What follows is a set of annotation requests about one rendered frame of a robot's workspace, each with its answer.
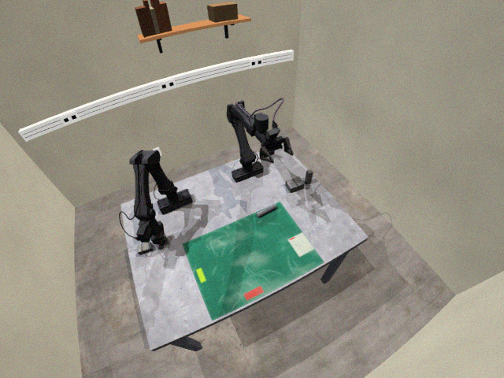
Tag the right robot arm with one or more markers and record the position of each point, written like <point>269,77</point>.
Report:
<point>142,194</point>

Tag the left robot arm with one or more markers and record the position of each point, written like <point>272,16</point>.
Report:
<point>256,125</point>

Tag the green flat mat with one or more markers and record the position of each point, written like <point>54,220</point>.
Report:
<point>248,258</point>

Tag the grey metal cylinder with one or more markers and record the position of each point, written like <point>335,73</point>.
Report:
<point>266,210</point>

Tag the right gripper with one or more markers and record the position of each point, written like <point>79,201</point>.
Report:
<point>158,234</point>

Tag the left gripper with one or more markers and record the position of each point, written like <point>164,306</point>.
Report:
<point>273,146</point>

